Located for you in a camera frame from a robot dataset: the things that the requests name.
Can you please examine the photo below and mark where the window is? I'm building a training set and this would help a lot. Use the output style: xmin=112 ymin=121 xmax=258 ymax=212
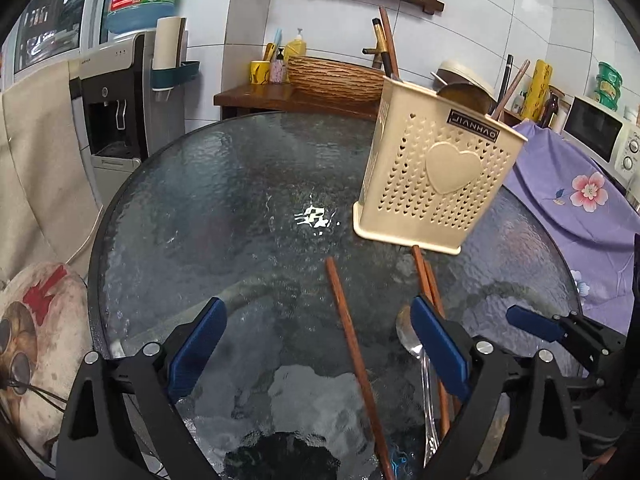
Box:
xmin=10 ymin=0 xmax=108 ymax=73

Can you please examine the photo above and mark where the shiny steel spoon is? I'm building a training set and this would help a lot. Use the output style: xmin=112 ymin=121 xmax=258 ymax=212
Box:
xmin=395 ymin=305 xmax=441 ymax=468

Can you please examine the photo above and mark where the white microwave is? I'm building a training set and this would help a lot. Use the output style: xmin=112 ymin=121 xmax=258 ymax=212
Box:
xmin=560 ymin=95 xmax=640 ymax=196

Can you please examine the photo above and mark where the wooden washstand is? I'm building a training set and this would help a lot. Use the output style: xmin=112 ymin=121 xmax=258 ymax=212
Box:
xmin=214 ymin=82 xmax=381 ymax=122

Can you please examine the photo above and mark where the printed cushion with red bow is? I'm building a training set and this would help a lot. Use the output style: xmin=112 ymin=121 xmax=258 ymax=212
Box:
xmin=0 ymin=261 xmax=93 ymax=461

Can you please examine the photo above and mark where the woven pattern basin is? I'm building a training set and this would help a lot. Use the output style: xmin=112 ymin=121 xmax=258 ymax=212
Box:
xmin=287 ymin=55 xmax=386 ymax=106

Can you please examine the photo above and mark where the teal wall tray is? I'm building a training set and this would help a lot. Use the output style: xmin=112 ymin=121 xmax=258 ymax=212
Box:
xmin=152 ymin=60 xmax=201 ymax=92

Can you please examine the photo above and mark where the beige cloth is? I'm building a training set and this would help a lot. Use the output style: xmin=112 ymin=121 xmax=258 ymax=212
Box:
xmin=0 ymin=60 xmax=103 ymax=281

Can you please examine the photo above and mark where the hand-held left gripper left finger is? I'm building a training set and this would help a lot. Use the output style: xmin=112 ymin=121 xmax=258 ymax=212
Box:
xmin=54 ymin=296 xmax=229 ymax=480

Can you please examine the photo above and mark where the brown and white rice cooker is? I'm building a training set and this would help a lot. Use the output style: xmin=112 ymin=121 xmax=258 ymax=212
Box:
xmin=431 ymin=59 xmax=498 ymax=111

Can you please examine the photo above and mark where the yellow soap pump bottle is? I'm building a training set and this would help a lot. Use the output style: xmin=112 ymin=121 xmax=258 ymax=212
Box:
xmin=284 ymin=27 xmax=307 ymax=58

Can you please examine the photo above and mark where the yellow roll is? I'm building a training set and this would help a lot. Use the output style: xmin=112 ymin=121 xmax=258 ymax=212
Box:
xmin=521 ymin=59 xmax=553 ymax=121

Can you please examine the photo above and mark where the white cup tube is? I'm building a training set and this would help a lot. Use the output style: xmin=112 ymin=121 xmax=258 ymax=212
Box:
xmin=152 ymin=16 xmax=187 ymax=68

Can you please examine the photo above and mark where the brass bamboo faucet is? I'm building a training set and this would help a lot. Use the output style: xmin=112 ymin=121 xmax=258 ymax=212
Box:
xmin=362 ymin=18 xmax=388 ymax=70

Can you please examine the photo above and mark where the cream plastic utensil holder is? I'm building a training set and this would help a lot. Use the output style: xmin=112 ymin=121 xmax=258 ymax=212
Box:
xmin=352 ymin=76 xmax=529 ymax=256

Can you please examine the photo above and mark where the white cable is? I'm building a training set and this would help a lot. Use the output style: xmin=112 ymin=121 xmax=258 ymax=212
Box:
xmin=65 ymin=202 xmax=103 ymax=266

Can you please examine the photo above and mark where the water dispenser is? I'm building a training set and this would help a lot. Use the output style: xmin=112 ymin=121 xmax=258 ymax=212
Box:
xmin=80 ymin=32 xmax=188 ymax=206

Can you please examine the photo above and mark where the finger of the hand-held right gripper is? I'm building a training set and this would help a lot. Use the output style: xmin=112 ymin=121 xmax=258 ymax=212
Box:
xmin=563 ymin=377 xmax=609 ymax=401
xmin=506 ymin=304 xmax=629 ymax=379

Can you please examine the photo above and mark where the purple floral cloth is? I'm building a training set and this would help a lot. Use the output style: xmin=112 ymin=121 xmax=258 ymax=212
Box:
xmin=500 ymin=119 xmax=640 ymax=321

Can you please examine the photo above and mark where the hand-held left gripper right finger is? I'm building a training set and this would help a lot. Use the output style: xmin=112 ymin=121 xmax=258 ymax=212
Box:
xmin=410 ymin=295 xmax=585 ymax=480

